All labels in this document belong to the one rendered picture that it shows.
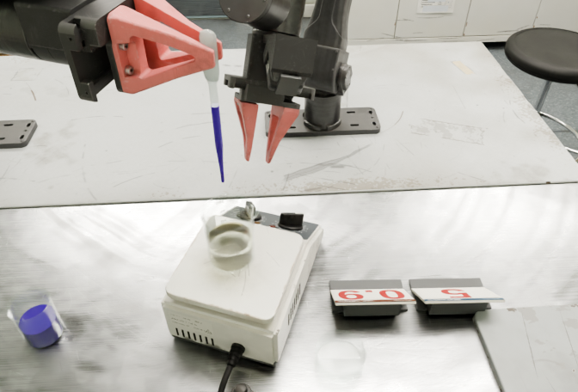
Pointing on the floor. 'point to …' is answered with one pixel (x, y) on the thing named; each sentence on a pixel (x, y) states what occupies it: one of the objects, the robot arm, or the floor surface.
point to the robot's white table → (508, 119)
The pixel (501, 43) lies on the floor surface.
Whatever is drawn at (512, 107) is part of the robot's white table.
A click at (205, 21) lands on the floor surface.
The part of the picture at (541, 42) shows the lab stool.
